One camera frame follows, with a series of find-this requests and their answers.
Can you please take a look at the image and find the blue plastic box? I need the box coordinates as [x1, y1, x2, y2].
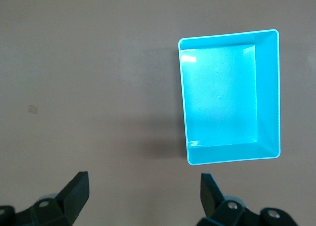
[177, 29, 282, 166]

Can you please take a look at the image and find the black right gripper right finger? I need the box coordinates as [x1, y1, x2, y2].
[194, 173, 300, 226]

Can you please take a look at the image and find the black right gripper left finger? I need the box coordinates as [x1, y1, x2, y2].
[0, 171, 90, 226]

